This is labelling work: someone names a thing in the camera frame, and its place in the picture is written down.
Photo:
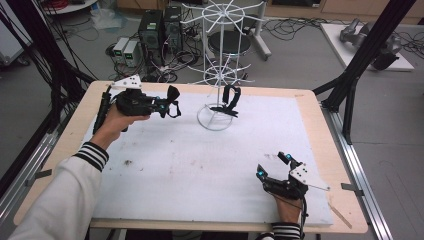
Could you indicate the aluminium rail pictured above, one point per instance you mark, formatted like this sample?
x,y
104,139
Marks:
x,y
360,173
30,166

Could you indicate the white foam mat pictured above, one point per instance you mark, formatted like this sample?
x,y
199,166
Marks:
x,y
200,186

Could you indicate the slim black computer tower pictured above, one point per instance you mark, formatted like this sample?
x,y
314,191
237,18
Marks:
x,y
173,26

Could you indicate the thin wooden stick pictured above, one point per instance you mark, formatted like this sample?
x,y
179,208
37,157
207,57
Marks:
x,y
340,216

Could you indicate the grey power supply unit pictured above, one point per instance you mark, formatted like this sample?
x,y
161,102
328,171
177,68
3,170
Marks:
x,y
119,48
131,53

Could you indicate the black round stool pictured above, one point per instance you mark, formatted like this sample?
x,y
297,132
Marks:
x,y
231,41

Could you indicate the grey robot device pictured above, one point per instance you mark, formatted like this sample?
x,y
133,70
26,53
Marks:
x,y
353,35

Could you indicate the metal bracket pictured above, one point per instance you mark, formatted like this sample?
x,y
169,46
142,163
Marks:
x,y
38,176
351,189

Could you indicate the person's right hand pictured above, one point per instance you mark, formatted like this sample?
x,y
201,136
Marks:
x,y
288,210

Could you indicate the wooden table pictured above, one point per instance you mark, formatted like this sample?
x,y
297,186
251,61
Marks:
x,y
320,133

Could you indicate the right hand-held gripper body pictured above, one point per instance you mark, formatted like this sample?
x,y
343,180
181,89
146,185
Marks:
x,y
301,175

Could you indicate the black metal frame strut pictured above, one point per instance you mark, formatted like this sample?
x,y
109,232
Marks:
x,y
363,56

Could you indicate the white stand leg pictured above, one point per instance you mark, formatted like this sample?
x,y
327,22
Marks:
x,y
261,40

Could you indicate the large black computer tower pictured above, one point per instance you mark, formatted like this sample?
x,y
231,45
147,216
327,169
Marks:
x,y
151,33

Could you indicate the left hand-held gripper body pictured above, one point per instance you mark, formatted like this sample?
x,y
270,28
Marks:
x,y
133,100

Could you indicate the white floor board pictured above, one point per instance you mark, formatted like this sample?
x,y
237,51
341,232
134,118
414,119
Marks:
x,y
336,43

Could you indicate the person's left hand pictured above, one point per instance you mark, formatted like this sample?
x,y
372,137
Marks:
x,y
115,128

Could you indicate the white round table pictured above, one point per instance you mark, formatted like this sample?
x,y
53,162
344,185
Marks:
x,y
70,7

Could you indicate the black bow tie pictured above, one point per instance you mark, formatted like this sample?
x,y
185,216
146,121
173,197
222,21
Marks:
x,y
173,93
233,100

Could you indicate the clear plastic bag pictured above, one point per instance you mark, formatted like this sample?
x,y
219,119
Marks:
x,y
106,18

